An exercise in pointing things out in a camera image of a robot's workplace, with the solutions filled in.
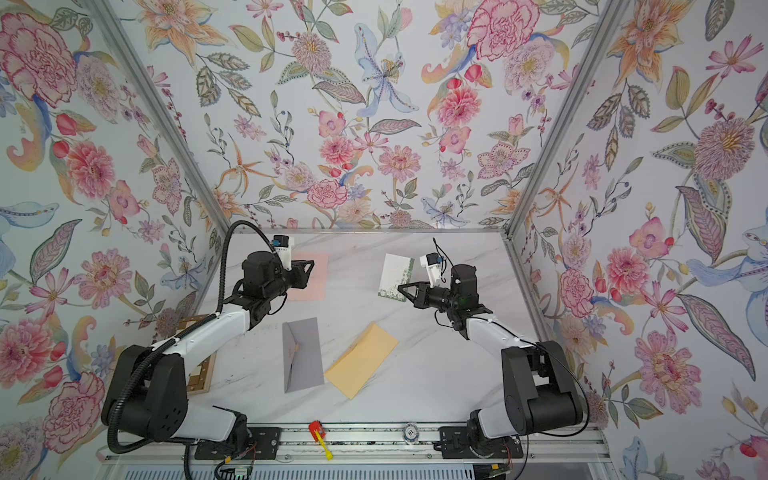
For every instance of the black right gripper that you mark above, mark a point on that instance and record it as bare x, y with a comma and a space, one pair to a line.
422, 301

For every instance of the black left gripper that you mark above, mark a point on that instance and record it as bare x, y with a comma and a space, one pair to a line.
299, 278

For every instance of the pink envelope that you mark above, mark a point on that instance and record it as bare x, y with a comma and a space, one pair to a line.
316, 288

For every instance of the green bordered letter paper underneath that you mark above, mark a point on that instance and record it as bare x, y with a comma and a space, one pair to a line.
396, 271

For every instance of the grey lavender envelope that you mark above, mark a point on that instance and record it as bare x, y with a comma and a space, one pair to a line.
302, 356

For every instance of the yellow envelope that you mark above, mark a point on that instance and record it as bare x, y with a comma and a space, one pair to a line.
352, 370

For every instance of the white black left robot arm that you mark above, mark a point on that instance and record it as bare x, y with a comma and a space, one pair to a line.
147, 400

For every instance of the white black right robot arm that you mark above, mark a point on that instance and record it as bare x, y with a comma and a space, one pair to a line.
539, 395

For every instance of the round silver knob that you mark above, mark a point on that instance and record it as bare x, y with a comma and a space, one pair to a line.
411, 433

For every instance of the wooden checkered chessboard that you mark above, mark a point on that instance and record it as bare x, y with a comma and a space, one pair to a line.
200, 379

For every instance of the yellow stick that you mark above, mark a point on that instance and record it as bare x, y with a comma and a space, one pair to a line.
328, 454

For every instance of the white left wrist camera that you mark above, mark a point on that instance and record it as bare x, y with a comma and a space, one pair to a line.
283, 248

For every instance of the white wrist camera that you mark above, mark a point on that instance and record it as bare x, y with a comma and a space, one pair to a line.
434, 265
283, 248

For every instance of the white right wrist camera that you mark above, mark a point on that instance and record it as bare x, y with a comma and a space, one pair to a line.
434, 265

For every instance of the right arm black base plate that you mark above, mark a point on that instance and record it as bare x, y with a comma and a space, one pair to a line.
457, 443

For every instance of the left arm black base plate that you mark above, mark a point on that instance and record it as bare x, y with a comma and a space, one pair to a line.
261, 443

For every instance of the aluminium front rail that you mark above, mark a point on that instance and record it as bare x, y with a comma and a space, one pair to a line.
382, 442

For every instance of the aluminium corner frame post left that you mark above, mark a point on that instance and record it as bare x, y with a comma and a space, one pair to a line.
115, 36

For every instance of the aluminium corner frame post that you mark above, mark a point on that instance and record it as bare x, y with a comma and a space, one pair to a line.
606, 26
115, 36

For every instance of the aluminium corner frame post right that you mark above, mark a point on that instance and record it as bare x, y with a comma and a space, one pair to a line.
606, 26

